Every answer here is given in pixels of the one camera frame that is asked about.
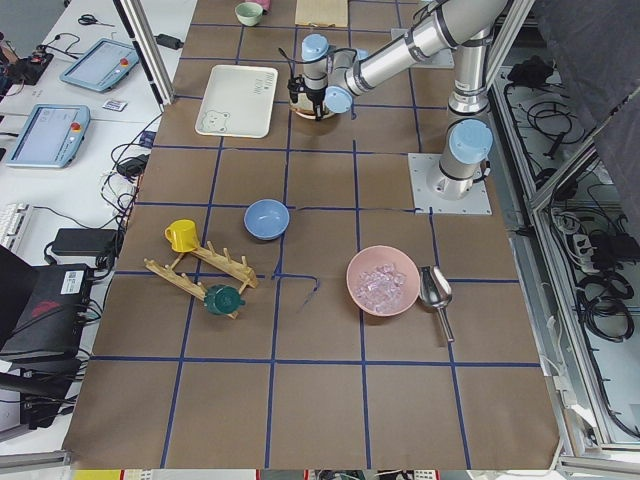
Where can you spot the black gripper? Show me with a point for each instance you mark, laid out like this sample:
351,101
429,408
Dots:
315,96

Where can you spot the blue bowl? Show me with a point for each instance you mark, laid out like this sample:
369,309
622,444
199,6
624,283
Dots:
266,219

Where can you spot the pink bowl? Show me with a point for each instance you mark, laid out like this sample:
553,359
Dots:
383,281

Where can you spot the pink cloth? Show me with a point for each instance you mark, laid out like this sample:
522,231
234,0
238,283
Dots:
265,4

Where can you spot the green mug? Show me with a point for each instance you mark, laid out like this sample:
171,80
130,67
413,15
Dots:
223,300

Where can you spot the white keyboard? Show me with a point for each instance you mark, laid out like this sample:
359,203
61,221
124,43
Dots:
15,218

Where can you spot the wooden cutting board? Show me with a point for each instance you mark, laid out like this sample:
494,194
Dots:
322,13

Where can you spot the black power adapter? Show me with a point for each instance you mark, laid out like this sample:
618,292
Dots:
168,41

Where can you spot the lower teach pendant tablet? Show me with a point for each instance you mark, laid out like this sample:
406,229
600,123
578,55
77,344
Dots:
51,136

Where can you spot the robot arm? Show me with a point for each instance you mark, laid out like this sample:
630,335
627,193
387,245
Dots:
411,91

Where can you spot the black laptop computer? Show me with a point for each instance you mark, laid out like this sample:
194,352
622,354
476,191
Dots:
40,307

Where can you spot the teach pendant tablet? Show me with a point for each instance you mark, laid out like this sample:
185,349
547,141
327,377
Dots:
51,136
102,66

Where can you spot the green bowl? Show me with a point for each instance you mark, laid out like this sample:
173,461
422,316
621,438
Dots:
249,13

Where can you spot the metal ladle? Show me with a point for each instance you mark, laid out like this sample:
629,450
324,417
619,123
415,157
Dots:
436,294

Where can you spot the aluminium frame post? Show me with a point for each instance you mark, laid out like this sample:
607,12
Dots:
137,27

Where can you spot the upper teach pendant tablet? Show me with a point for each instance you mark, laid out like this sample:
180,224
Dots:
102,66

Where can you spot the black scissors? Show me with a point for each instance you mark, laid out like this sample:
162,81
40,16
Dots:
89,20

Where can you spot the cream bear serving tray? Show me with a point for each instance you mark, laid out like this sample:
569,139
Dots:
237,102

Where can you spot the cream round plate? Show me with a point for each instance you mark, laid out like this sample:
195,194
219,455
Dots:
305,111

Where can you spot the yellow cup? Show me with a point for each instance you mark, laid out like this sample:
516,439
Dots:
182,235

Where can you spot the large black power brick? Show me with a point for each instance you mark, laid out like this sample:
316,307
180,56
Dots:
83,242

